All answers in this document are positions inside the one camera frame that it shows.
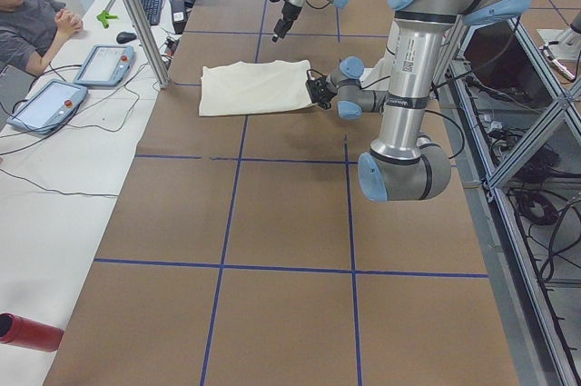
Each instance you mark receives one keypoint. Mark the black power adapter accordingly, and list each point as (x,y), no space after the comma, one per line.
(179,16)

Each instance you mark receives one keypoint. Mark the seated person grey shirt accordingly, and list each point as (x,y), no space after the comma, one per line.
(29,38)

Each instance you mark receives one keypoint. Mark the red cylinder bottle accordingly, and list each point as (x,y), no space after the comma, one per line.
(25,333)

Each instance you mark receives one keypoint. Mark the teach pendant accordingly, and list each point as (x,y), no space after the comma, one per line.
(105,66)
(49,108)

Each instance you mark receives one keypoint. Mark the cream long-sleeve cat shirt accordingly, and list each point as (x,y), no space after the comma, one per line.
(244,88)

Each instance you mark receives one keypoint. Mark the green plastic clamp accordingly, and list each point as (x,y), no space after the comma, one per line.
(105,17)

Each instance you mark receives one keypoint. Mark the near teach pendant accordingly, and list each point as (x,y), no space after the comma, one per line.
(49,108)

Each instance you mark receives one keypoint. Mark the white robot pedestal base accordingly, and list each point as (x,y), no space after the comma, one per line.
(377,78)

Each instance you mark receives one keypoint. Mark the far teach pendant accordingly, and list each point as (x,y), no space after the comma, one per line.
(105,66)

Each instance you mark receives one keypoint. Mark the aluminium frame post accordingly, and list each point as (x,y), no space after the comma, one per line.
(145,35)

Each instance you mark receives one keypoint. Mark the black computer mouse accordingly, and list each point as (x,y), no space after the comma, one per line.
(125,37)

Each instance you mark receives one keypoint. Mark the black keyboard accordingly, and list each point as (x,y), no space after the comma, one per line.
(152,10)

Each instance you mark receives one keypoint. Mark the person clasped hands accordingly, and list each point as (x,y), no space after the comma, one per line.
(68,23)

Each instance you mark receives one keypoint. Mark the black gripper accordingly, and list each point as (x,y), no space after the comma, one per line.
(324,94)
(287,12)

